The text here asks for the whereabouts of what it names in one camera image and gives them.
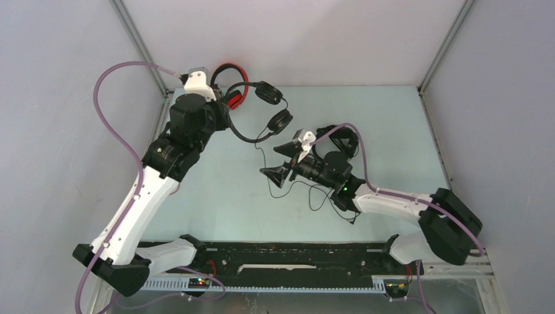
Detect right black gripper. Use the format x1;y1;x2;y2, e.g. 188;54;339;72
260;141;336;190

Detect small headphones black cable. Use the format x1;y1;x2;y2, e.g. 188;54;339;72
253;99;361;225

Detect large headphones black cable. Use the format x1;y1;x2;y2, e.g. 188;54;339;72
329;128;359;159

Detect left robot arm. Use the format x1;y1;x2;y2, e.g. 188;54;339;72
73;87;229;297

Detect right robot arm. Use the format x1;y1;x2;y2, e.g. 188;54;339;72
260;142;482;273

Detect red headphones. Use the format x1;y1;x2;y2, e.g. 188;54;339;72
210;63;250;111

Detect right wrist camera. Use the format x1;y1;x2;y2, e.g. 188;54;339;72
292;129;317;162

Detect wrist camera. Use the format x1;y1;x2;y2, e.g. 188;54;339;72
292;129;317;162
181;67;217;101

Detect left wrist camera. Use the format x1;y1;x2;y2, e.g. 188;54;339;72
181;67;217;101

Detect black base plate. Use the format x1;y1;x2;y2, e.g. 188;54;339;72
190;241;423;291

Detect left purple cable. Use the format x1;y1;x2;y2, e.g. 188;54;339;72
74;61;187;314

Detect aluminium frame rail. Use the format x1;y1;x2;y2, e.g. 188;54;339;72
113;242;493;296

